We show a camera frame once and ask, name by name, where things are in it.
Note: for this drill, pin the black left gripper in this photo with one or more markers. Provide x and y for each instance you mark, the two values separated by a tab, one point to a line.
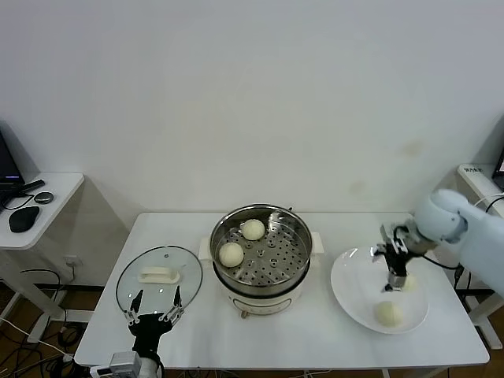
149	330

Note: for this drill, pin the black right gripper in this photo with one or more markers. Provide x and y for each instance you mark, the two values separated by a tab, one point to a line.
397	260

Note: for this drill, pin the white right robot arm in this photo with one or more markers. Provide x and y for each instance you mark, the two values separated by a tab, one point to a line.
472	228

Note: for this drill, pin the steel steamer pot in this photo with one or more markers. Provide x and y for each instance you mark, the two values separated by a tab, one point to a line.
264	303

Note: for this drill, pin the white round plate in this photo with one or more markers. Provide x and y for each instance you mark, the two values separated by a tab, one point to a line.
354	299

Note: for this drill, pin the white work table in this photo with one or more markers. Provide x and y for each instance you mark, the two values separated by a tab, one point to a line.
275	342

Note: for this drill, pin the white side table with label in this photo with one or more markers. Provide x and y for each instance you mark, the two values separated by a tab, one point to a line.
478	179

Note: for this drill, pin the white side table with laptop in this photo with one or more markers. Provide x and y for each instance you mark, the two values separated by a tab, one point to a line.
59	208

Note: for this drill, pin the dark monitor screen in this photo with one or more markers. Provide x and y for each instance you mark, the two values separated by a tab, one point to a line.
501	163

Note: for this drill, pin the round black puck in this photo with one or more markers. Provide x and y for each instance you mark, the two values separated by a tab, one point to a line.
44	196

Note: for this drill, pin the black computer mouse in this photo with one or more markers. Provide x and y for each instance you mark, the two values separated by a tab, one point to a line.
24	217

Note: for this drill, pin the black bar-shaped device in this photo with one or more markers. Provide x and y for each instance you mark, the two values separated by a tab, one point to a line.
33	184

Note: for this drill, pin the black laptop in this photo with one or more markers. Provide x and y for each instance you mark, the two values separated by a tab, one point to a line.
7	161

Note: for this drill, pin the white wall socket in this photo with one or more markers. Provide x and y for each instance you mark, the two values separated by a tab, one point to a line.
73	260

